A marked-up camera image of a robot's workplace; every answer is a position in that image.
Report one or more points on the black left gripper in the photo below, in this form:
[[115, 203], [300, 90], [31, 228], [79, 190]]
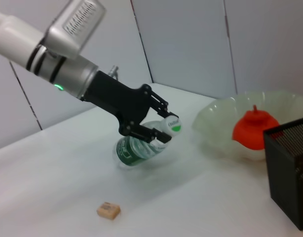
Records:
[[117, 96]]

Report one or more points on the clear green-label water bottle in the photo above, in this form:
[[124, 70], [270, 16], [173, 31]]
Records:
[[131, 155]]

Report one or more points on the red-orange toy orange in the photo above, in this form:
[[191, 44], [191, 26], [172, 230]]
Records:
[[250, 130]]

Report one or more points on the small beige eraser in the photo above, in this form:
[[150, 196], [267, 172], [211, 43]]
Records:
[[109, 210]]

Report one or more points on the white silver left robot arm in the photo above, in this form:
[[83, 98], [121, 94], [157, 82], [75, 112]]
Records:
[[67, 71]]

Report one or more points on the translucent green fruit plate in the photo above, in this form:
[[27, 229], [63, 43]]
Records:
[[215, 128]]

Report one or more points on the black mesh pen holder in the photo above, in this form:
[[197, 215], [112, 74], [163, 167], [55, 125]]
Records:
[[289, 172]]

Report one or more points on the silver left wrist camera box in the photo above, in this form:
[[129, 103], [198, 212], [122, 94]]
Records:
[[75, 27]]

